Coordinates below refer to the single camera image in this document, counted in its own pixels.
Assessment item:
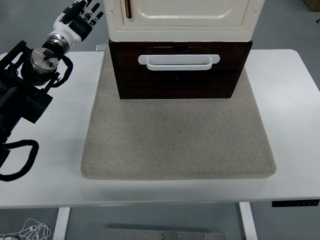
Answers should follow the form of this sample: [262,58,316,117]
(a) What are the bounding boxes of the grey fabric mat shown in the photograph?
[79,46,278,181]

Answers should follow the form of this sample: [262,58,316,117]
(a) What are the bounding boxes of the dark wood drawer housing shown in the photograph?
[108,39,254,100]

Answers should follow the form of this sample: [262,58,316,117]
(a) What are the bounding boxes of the white table leg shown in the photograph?
[52,206,72,240]
[238,201,258,240]

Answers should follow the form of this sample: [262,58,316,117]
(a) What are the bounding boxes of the dark wood drawer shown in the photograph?
[110,43,251,75]

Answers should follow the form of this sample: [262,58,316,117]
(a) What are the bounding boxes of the cardboard box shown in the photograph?
[305,0,320,12]

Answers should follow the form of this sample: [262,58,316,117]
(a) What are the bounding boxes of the brown cabinet door handle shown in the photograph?
[123,0,133,20]

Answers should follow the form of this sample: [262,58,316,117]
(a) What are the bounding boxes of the white cable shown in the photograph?
[18,217,53,240]

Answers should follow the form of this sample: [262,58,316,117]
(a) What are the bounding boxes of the black table control panel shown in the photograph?
[271,199,320,208]

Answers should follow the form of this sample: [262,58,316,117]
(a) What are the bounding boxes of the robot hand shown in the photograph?
[48,0,105,47]

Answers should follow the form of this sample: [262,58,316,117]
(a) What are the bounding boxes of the white drawer handle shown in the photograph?
[137,54,221,72]

